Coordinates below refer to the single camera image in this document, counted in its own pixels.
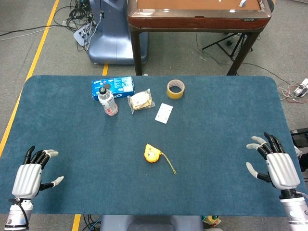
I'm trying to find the black tripod stand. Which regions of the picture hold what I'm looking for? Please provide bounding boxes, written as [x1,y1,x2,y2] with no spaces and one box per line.
[202,32,254,62]

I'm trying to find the bread in clear wrapper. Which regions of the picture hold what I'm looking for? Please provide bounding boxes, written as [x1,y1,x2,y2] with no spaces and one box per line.
[127,88,155,115]

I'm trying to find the white power adapter with wires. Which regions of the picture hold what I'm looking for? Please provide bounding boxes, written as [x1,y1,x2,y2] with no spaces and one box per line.
[278,78,308,104]

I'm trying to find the yellow tape measure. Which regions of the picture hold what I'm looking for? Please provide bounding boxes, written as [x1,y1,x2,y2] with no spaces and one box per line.
[143,143,177,176]

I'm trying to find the yellow toy on floor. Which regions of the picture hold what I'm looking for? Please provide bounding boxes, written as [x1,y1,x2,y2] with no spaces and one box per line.
[203,215,222,227]

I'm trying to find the black equipment base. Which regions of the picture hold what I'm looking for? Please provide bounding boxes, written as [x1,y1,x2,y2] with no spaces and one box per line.
[290,128,308,148]

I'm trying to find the white switch plate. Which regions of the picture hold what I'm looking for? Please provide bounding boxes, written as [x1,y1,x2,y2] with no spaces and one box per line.
[154,103,174,124]

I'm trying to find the blue Oreo cookie box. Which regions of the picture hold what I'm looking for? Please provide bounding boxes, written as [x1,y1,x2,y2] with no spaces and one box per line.
[91,76,135,99]

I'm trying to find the blue felt table mat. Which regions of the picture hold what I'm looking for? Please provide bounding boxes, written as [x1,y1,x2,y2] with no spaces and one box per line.
[0,75,304,216]

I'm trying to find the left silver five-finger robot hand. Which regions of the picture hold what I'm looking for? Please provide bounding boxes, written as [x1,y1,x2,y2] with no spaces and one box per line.
[11,145,65,199]

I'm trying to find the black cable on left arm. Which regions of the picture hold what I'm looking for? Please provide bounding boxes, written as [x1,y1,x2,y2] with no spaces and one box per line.
[8,198,30,229]

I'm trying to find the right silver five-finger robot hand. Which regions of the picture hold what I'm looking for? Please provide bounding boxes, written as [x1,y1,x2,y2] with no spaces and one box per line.
[245,132,301,191]

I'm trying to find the tangled black floor cables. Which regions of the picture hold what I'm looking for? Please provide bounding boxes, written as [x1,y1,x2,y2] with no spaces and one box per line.
[53,0,103,52]

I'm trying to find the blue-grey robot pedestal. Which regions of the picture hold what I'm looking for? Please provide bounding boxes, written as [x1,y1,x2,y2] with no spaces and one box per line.
[88,0,149,65]

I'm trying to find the white power strip with plugs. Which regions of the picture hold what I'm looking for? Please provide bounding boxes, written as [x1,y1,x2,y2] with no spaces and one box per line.
[73,25,94,47]

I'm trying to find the yellow packing tape roll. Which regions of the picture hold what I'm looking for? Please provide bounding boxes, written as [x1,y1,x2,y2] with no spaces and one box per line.
[167,79,186,100]

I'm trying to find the brown mahjong table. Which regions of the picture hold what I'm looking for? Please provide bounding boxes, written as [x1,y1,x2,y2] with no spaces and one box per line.
[127,0,272,77]

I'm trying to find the clear plastic drink bottle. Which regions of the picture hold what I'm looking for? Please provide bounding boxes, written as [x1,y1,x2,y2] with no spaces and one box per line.
[98,87,119,116]

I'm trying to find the grey-blue own robot base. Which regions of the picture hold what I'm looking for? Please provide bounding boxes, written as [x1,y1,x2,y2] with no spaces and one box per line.
[100,215,205,231]

